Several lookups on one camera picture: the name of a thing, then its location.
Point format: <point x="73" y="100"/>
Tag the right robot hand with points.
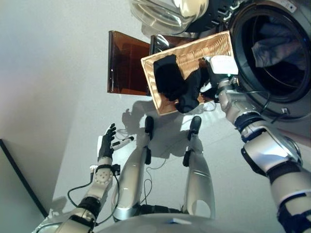
<point x="223" y="65"/>

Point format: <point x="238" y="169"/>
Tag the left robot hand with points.
<point x="105" y="148"/>

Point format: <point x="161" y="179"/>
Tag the rectangular wicker laundry basket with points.
<point x="192" y="53"/>

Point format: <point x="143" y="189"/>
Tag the fuzzy black garment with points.
<point x="189" y="97"/>

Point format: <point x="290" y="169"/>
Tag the white garment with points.
<point x="274" y="46"/>

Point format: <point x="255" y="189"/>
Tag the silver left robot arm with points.
<point x="102" y="179"/>

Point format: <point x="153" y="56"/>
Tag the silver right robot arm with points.
<point x="267" y="150"/>

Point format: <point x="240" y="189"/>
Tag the dark grey washing machine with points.
<point x="296" y="116"/>

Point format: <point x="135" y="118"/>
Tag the silver left robot leg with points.
<point x="131" y="184"/>

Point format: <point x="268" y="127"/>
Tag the silver robot leg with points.
<point x="199" y="184"/>
<point x="131" y="184"/>

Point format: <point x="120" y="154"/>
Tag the flat black garment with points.
<point x="167" y="77"/>

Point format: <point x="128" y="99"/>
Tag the brown glossy side table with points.
<point x="126" y="70"/>

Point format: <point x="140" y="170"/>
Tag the round glass washer door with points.
<point x="160" y="14"/>

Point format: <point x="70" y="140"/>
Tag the silver right robot leg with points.
<point x="199" y="184"/>

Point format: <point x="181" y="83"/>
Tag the grey panel black edge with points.
<point x="14" y="194"/>

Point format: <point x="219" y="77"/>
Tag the silver robot torso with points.
<point x="175" y="227"/>

